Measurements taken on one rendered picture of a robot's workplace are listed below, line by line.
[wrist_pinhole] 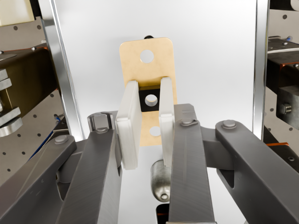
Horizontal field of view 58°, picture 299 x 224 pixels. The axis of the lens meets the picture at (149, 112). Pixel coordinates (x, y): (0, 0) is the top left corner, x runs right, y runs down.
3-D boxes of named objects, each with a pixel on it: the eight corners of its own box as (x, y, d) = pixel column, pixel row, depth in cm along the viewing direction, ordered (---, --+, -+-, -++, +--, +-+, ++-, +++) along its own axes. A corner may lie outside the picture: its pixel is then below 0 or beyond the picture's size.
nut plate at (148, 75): (180, 141, 22) (181, 149, 21) (134, 145, 22) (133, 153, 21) (171, 36, 19) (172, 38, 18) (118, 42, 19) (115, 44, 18)
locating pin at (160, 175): (176, 173, 35) (180, 209, 29) (152, 175, 35) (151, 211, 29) (175, 151, 34) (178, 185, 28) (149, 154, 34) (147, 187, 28)
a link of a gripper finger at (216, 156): (175, 145, 12) (247, 140, 11) (172, 103, 16) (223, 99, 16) (178, 174, 12) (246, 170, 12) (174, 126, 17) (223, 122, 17)
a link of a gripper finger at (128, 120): (137, 170, 14) (123, 171, 14) (142, 117, 21) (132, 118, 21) (129, 118, 13) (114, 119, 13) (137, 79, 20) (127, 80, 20)
